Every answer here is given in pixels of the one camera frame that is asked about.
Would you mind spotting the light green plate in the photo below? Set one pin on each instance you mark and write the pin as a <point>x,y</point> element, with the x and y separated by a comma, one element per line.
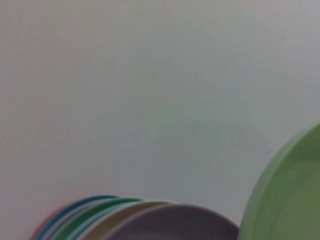
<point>287,195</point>

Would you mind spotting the lavender plate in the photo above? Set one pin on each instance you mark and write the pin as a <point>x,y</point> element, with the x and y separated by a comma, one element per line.
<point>180,222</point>

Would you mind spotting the beige plate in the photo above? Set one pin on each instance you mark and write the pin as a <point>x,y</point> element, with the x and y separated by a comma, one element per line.
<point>120,217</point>

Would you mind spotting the dark green plate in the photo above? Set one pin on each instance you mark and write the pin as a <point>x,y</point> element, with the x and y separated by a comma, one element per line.
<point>82,214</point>

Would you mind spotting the teal blue plate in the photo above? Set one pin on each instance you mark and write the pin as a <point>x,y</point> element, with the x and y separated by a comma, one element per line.
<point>65,207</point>

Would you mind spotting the grey purple plate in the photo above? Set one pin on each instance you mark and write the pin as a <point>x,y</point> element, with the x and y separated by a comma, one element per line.
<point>58,226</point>

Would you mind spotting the maroon red plate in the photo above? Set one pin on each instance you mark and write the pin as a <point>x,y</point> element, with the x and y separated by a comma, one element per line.
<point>41,228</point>

